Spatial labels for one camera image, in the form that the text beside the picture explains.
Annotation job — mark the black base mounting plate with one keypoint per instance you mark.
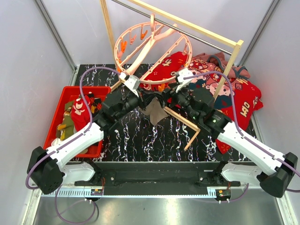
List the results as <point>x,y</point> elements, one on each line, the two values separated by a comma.
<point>116,173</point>

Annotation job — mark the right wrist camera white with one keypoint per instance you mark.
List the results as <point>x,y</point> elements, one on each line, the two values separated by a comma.
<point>183,77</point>

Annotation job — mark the wooden clothes rack frame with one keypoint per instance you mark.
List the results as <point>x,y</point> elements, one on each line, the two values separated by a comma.
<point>131,63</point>

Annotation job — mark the red cartoon patterned blanket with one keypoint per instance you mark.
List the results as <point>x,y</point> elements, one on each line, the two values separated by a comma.
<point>237,99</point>

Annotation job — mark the olive green striped sock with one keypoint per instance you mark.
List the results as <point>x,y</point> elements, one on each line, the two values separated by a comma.
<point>66,128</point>

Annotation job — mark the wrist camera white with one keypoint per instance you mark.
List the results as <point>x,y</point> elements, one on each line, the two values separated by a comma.
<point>131,82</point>
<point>183,77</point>

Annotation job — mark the red cat pattern sock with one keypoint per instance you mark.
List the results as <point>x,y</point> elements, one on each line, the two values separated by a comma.
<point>80,113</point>

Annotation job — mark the beige sock maroon striped cuff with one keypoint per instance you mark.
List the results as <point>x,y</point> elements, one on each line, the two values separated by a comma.
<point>155,120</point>

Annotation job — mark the metal rack rod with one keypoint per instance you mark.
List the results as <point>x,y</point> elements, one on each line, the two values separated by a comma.
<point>176,29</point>

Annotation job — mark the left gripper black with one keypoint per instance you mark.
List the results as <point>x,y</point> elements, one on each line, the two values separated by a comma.
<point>146,98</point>

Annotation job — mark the red plastic bin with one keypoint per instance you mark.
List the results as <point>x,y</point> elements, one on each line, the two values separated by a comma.
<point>71,93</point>

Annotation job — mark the orange clip holding sock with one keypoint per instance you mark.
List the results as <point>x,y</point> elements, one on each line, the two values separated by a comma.
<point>161,87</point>

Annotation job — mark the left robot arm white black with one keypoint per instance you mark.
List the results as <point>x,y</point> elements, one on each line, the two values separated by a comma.
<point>49,169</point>

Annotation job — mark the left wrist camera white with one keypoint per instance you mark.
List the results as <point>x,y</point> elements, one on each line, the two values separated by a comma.
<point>131,82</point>

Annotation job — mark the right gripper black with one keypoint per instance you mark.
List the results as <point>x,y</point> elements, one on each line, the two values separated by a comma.
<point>164,96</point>

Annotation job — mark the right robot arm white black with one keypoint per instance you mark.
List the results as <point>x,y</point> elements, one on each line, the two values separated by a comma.
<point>273,170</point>

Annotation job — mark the white sock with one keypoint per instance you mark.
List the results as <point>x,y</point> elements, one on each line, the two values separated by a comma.
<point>56,141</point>

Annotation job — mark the black argyle sock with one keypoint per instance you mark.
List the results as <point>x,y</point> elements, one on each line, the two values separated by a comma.
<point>95,103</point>

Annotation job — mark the pink grey garment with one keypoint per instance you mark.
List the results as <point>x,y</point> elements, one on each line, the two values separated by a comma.
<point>217,62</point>

